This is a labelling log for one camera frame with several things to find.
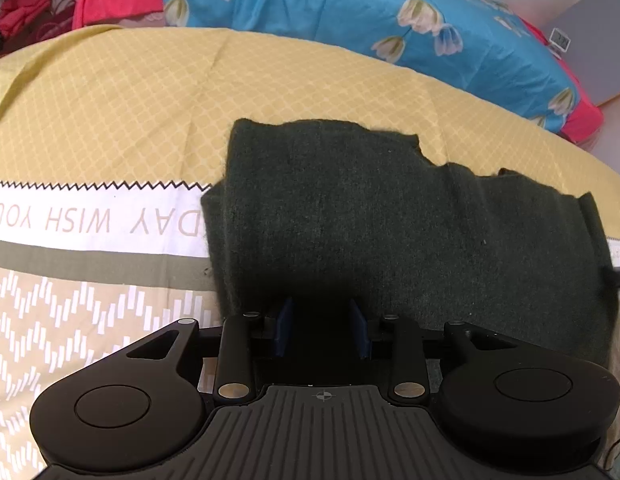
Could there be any dark bag with handles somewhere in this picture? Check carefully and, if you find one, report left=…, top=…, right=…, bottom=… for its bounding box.
left=37, top=0, right=78, bottom=36

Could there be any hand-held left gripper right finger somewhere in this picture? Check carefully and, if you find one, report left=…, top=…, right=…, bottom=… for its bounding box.
left=348, top=298, right=523, bottom=405

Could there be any small white digital clock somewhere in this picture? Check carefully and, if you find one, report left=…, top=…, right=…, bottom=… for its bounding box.
left=546, top=27, right=573, bottom=57

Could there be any yellow patterned bed sheet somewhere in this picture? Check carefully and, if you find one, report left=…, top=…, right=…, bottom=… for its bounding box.
left=0, top=25, right=620, bottom=480

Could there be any grey board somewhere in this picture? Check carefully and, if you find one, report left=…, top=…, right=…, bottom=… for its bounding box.
left=544, top=0, right=620, bottom=107

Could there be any red clothes pile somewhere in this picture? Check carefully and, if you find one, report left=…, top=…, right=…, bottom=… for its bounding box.
left=0, top=0, right=55, bottom=37

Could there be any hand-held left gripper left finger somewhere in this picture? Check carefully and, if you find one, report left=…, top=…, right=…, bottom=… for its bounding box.
left=110, top=297, right=297, bottom=404

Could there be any blue floral quilt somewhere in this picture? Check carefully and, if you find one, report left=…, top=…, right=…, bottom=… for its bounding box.
left=157, top=0, right=590, bottom=133

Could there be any dark green knit sweater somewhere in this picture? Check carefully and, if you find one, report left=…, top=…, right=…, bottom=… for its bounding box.
left=200, top=117, right=620, bottom=367

